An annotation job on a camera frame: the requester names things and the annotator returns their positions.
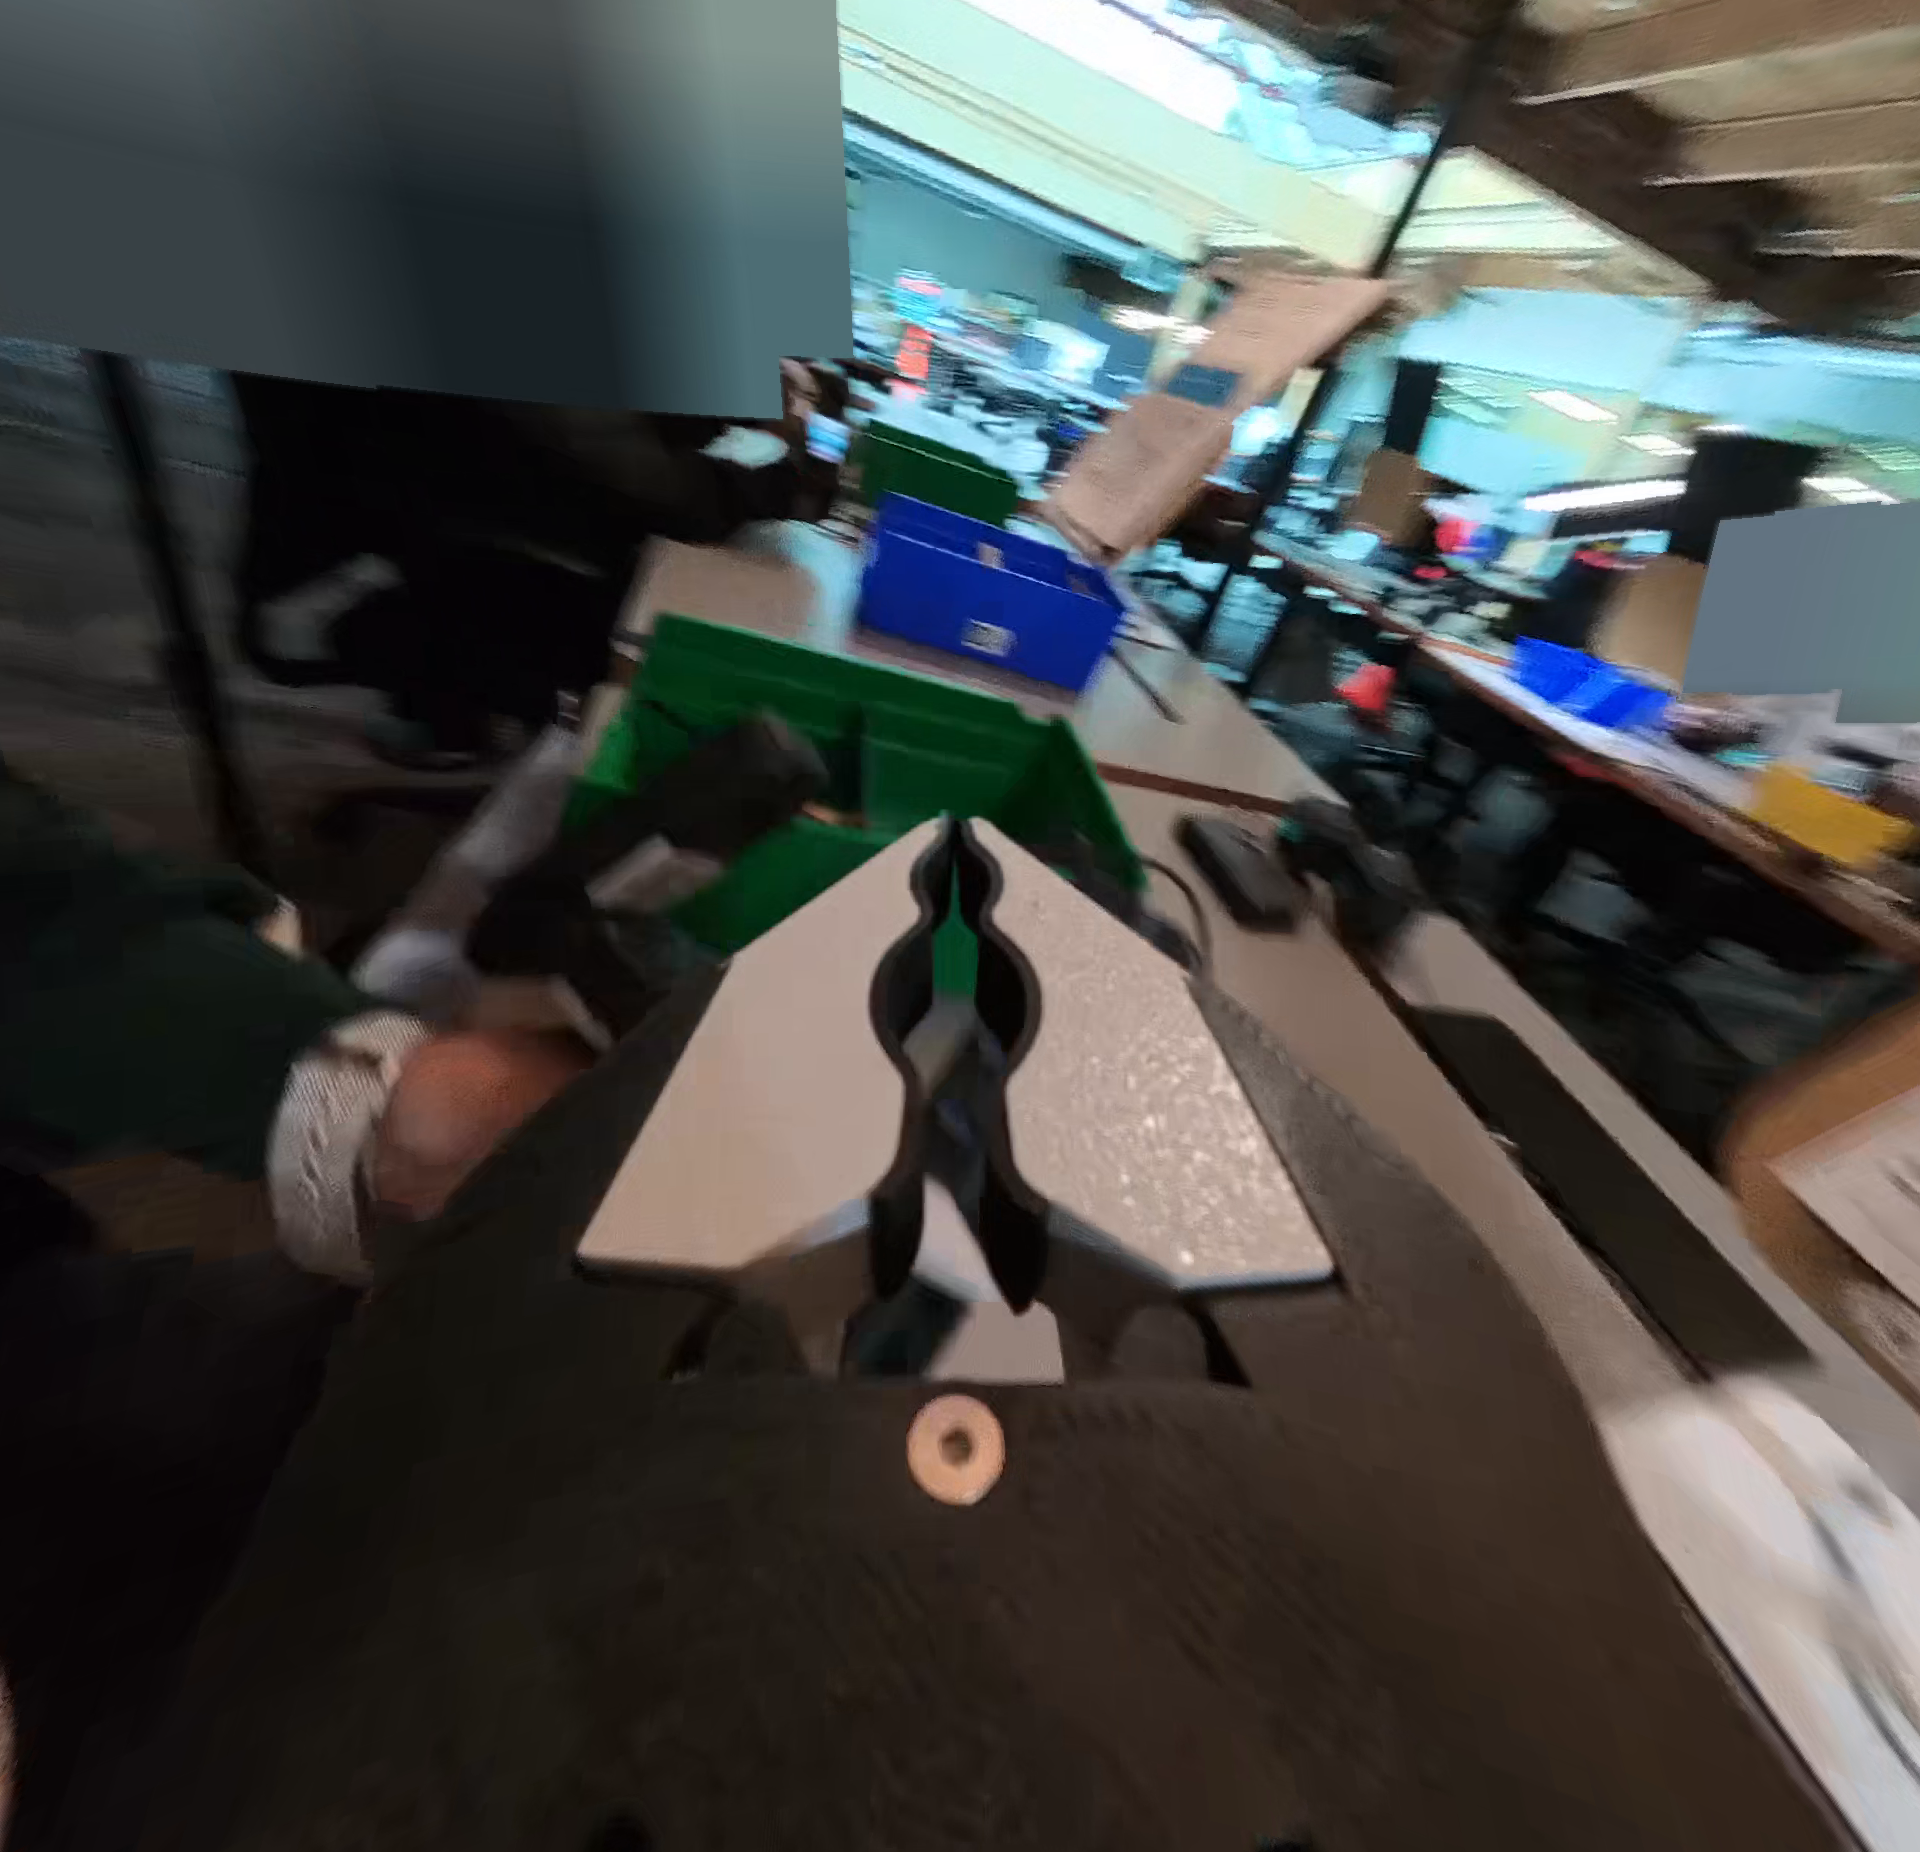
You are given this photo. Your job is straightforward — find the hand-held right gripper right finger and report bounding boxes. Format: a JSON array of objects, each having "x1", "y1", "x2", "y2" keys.
[{"x1": 957, "y1": 813, "x2": 1340, "y2": 1315}]

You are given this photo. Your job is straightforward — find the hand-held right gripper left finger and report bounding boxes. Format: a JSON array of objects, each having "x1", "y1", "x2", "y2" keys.
[{"x1": 574, "y1": 813, "x2": 961, "y2": 1304}]

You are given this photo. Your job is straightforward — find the green plastic bin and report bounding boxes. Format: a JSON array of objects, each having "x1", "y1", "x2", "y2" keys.
[
  {"x1": 854, "y1": 419, "x2": 1025, "y2": 531},
  {"x1": 562, "y1": 610, "x2": 1148, "y2": 961}
]

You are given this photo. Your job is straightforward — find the person's left forearm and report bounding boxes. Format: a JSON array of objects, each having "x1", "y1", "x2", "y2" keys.
[{"x1": 0, "y1": 764, "x2": 376, "y2": 1185}]

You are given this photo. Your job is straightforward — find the person's left hand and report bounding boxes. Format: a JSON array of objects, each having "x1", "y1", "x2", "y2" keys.
[{"x1": 365, "y1": 1032, "x2": 594, "y2": 1227}]

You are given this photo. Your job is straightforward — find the black power strip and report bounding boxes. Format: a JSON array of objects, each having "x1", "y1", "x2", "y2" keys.
[{"x1": 1174, "y1": 813, "x2": 1305, "y2": 935}]

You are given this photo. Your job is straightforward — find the blue plastic bin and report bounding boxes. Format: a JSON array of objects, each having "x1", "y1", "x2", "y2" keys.
[{"x1": 856, "y1": 492, "x2": 1130, "y2": 695}]

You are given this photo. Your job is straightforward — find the black battery charger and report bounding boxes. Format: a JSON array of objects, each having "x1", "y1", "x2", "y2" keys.
[{"x1": 1278, "y1": 798, "x2": 1424, "y2": 961}]

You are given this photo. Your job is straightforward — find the brown cardboard box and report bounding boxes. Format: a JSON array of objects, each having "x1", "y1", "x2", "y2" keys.
[{"x1": 1043, "y1": 269, "x2": 1404, "y2": 560}]

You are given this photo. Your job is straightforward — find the background work table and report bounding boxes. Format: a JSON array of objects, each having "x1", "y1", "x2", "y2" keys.
[{"x1": 1253, "y1": 531, "x2": 1920, "y2": 961}]

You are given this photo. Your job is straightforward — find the instruction sheet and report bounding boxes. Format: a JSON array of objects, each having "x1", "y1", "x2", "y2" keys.
[{"x1": 1767, "y1": 1086, "x2": 1920, "y2": 1277}]

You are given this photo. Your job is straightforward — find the small yellow bin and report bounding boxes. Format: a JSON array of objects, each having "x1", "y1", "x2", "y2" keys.
[{"x1": 1749, "y1": 764, "x2": 1920, "y2": 865}]

